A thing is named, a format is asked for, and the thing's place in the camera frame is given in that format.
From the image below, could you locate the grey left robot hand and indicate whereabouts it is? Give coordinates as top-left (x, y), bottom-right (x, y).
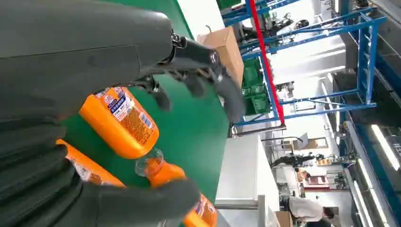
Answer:
top-left (0, 0), bottom-right (245, 227)

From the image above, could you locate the orange drink bottle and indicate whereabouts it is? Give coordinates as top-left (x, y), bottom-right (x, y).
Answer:
top-left (78, 87), bottom-right (160, 160)
top-left (55, 139), bottom-right (127, 189)
top-left (134, 148), bottom-right (218, 227)

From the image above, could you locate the green table mat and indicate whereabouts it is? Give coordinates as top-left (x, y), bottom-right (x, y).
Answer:
top-left (59, 0), bottom-right (230, 227)

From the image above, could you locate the large cardboard box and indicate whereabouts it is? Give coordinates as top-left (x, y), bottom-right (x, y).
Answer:
top-left (196, 26), bottom-right (245, 90)

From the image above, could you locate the green plastic crate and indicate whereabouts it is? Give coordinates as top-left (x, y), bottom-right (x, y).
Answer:
top-left (243, 84), bottom-right (272, 115)
top-left (242, 58), bottom-right (263, 89)

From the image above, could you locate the red pole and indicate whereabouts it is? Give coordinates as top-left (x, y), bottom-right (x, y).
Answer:
top-left (249, 0), bottom-right (286, 126)

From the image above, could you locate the white table with metal legs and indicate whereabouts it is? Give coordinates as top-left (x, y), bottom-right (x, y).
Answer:
top-left (214, 123), bottom-right (287, 227)

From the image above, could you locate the person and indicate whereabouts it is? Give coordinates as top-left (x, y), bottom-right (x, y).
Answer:
top-left (283, 195), bottom-right (335, 227)

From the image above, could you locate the blue metal rack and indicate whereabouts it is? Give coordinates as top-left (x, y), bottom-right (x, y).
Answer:
top-left (220, 0), bottom-right (387, 128)

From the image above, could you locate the ceiling light strip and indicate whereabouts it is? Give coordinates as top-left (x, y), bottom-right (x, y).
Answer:
top-left (370, 124), bottom-right (401, 171)

